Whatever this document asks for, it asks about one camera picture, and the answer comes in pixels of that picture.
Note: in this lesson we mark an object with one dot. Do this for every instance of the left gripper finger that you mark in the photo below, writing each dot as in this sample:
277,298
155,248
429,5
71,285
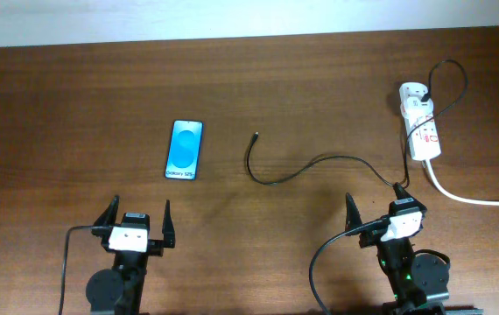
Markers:
104,223
168,230

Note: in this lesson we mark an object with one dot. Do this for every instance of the blue Galaxy smartphone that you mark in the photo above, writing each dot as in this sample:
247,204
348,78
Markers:
184,150

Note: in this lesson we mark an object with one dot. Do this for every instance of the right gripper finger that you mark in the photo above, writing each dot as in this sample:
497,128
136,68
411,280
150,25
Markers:
401,194
354,224

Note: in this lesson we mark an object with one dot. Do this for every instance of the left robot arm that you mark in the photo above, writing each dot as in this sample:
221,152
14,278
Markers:
118,290

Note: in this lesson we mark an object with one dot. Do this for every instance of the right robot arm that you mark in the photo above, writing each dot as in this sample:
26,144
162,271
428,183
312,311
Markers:
418,278

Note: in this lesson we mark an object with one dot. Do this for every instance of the white USB charger adapter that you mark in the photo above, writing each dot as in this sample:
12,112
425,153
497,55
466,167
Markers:
413,106

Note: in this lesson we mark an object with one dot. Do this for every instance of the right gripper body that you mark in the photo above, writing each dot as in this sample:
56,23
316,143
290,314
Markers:
386,249

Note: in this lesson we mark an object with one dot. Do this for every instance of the white power strip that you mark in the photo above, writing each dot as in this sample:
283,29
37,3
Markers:
421,130

